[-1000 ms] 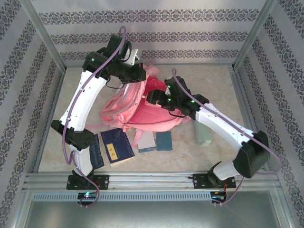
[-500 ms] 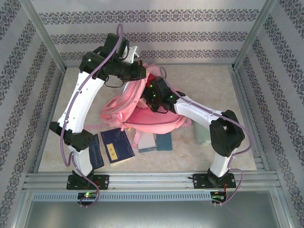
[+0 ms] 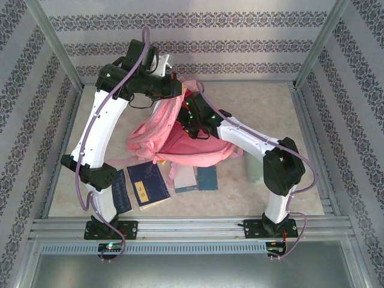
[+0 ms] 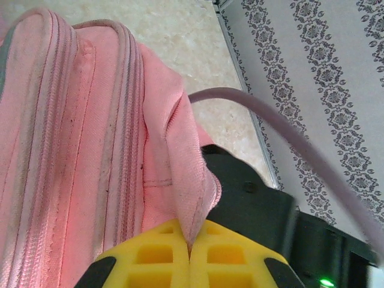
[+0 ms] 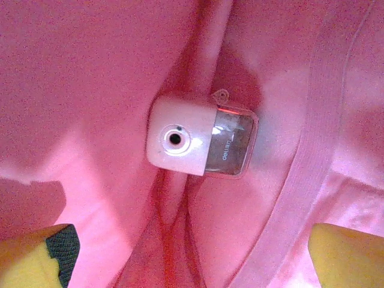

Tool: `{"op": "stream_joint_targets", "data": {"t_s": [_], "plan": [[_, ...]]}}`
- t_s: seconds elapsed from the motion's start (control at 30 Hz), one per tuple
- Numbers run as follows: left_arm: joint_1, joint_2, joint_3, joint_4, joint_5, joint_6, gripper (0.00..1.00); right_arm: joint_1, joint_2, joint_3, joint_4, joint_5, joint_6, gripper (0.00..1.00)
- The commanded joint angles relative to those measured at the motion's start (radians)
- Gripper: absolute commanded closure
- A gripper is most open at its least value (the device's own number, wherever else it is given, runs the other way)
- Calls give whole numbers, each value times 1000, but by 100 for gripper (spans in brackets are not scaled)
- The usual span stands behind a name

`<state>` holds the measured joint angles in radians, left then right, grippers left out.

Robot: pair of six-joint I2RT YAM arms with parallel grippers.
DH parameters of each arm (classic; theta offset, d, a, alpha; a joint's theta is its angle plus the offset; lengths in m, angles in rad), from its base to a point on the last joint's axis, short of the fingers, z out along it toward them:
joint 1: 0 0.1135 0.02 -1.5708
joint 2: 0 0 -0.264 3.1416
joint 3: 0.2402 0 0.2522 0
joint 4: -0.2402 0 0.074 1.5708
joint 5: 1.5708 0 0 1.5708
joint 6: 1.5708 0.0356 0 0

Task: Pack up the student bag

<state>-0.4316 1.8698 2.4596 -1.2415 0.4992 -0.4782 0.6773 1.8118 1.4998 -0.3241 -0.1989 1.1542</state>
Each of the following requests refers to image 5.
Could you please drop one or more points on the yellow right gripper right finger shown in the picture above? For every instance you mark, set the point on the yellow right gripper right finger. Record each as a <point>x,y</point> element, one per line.
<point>351,258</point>

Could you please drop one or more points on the pink student backpack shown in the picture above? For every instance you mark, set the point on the pink student backpack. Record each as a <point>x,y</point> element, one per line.
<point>90,90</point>

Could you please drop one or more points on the pink pencil sharpener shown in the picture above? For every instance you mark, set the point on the pink pencil sharpener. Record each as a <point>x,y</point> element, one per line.
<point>180,138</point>

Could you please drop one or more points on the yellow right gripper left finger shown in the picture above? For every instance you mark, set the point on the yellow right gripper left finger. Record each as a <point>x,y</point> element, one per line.
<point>27,261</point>

